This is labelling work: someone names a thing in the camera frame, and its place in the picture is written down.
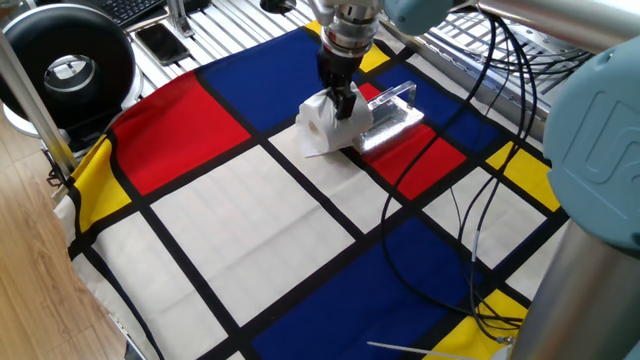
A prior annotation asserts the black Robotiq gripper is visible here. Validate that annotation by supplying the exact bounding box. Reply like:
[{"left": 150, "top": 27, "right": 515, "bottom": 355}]
[{"left": 315, "top": 45, "right": 370, "bottom": 122}]

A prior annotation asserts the white toilet paper roll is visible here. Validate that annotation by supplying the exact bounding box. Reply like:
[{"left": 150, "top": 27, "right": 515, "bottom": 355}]
[{"left": 294, "top": 88, "right": 375, "bottom": 159}]

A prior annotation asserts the aluminium side rack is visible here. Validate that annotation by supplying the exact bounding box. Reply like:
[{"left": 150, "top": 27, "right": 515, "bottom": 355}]
[{"left": 379, "top": 9, "right": 601, "bottom": 144}]

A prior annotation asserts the Mondrian pattern colour-block tablecloth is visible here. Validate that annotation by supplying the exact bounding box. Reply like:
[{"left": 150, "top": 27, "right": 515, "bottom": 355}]
[{"left": 53, "top": 19, "right": 571, "bottom": 360}]

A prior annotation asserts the black smartphone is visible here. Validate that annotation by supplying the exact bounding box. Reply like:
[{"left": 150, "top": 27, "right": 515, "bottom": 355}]
[{"left": 133, "top": 22, "right": 192, "bottom": 67}]

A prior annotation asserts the black keyboard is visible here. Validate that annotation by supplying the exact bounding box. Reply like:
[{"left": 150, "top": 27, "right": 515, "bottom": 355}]
[{"left": 82, "top": 0, "right": 169, "bottom": 29}]

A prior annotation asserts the white zip tie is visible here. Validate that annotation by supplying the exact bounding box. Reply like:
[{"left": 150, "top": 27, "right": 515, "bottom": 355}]
[{"left": 367, "top": 341, "right": 501, "bottom": 360}]

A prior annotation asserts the black round speaker device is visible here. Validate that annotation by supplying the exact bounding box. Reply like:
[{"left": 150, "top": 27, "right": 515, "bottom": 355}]
[{"left": 0, "top": 3, "right": 145, "bottom": 140}]

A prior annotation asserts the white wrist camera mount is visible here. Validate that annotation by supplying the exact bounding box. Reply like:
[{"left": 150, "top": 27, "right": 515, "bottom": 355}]
[{"left": 307, "top": 0, "right": 337, "bottom": 27}]

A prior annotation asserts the aluminium bracket stand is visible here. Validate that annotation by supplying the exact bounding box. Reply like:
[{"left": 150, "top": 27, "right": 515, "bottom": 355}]
[{"left": 166, "top": 0, "right": 196, "bottom": 39}]

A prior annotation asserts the looped black cable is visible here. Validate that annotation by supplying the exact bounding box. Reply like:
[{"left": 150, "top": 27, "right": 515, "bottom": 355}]
[{"left": 489, "top": 14, "right": 596, "bottom": 77}]

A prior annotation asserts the black cable with silver connector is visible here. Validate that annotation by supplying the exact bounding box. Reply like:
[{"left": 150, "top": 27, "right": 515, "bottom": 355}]
[{"left": 449, "top": 9, "right": 539, "bottom": 347}]

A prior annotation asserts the aluminium frame post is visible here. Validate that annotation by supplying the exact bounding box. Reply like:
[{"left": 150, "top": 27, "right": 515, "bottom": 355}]
[{"left": 0, "top": 29, "right": 80, "bottom": 177}]

